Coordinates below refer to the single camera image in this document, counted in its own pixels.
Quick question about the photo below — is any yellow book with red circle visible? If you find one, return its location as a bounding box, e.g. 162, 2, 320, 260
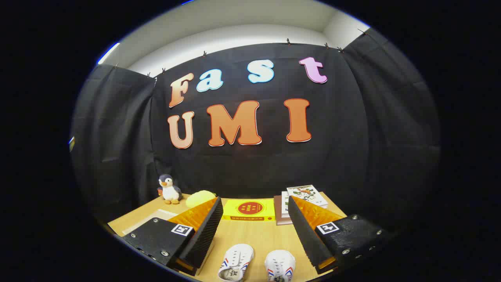
222, 199, 276, 222

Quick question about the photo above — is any yellow round bun toy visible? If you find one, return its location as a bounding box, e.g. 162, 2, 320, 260
186, 190, 216, 208

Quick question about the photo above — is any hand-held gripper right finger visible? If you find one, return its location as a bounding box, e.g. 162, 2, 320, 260
288, 195, 392, 275

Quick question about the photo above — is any small penguin plush toy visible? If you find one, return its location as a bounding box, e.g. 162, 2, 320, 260
157, 174, 182, 205

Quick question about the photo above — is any white book with illustrated cover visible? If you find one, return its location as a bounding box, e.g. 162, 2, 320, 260
287, 185, 328, 208

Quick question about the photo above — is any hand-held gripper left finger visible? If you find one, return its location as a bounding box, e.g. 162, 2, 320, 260
121, 197, 223, 277

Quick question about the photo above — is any cream fabric storage box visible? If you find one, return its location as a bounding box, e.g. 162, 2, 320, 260
122, 210, 179, 236

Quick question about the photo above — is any white striped canvas shoe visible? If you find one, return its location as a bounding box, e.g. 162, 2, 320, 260
218, 244, 254, 282
265, 250, 296, 282

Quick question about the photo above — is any black backdrop cloth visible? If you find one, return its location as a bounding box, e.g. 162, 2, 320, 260
70, 28, 441, 235

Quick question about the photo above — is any white book with small picture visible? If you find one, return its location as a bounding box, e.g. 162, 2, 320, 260
281, 191, 292, 218

